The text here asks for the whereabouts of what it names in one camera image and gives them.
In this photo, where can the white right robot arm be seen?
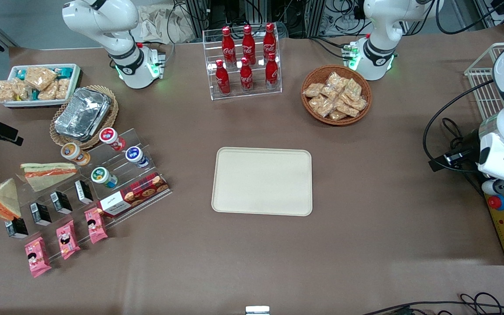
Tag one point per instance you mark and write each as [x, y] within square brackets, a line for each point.
[103, 22]

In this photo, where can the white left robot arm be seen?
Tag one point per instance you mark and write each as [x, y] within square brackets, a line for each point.
[379, 30]

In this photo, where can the beige serving tray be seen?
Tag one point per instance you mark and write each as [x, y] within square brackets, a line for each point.
[260, 181]

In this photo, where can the rice cracker snack pack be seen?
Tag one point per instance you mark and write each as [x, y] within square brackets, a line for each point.
[347, 108]
[337, 79]
[325, 109]
[328, 92]
[40, 77]
[62, 88]
[313, 89]
[337, 115]
[358, 104]
[21, 89]
[5, 91]
[353, 89]
[316, 103]
[49, 92]

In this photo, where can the brown paper table cover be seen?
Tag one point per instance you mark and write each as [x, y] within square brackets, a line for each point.
[365, 240]

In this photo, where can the round wicker basket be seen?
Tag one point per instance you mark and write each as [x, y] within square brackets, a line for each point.
[311, 114]

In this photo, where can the clear acrylic bottle rack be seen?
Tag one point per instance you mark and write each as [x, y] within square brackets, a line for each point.
[274, 94]

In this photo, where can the black equipment rack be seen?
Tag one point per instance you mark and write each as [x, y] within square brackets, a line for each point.
[304, 17]

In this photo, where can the red cola bottle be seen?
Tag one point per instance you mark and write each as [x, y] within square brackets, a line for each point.
[222, 79]
[248, 43]
[271, 72]
[246, 76]
[269, 41]
[228, 46]

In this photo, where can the clear acrylic stepped stand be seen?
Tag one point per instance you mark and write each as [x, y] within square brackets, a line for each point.
[77, 215]
[145, 146]

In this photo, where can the red cookie box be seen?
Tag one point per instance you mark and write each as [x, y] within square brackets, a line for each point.
[138, 192]

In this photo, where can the blue lid yogurt cup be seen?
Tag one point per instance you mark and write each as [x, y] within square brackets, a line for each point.
[134, 155]

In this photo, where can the red lid yogurt cup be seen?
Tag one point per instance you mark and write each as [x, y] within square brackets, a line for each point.
[111, 136]

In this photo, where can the green lid yogurt cup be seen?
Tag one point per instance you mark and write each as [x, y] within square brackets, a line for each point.
[101, 175]

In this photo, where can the pink snack packet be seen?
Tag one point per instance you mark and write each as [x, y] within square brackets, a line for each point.
[37, 257]
[96, 225]
[68, 239]

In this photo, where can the flat wicker basket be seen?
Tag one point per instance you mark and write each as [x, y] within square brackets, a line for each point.
[83, 145]

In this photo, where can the small black carton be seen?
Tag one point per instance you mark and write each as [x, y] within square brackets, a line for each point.
[61, 202]
[41, 214]
[84, 191]
[16, 228]

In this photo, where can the stacked foil containers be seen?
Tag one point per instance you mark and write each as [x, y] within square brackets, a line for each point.
[81, 113]

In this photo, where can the orange lid yogurt cup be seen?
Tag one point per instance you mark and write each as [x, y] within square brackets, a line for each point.
[72, 152]

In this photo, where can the white plastic bin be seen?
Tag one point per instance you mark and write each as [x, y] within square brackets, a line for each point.
[75, 81]

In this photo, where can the teal snack packet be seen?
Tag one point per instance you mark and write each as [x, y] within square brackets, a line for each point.
[64, 71]
[34, 95]
[20, 73]

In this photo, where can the black left camera bracket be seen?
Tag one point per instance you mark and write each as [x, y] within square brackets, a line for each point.
[457, 158]

